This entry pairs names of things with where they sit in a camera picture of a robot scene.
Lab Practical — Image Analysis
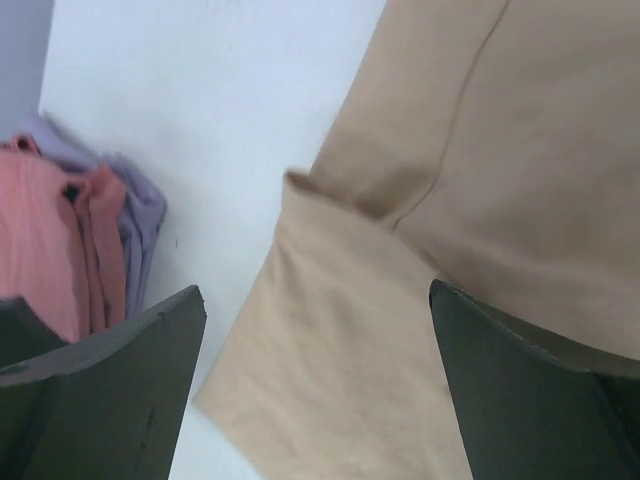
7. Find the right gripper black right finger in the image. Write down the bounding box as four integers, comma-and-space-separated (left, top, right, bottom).
429, 280, 639, 479

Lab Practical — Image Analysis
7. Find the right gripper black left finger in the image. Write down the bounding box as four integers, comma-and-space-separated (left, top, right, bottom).
1, 285, 206, 479

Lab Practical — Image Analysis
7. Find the beige t-shirt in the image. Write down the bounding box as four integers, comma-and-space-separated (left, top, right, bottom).
196, 1, 639, 479

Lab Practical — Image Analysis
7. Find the folded red t-shirt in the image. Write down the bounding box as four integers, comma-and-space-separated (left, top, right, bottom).
1, 136, 126, 342

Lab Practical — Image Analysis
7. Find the folded purple t-shirt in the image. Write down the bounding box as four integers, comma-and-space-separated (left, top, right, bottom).
19, 114, 167, 319

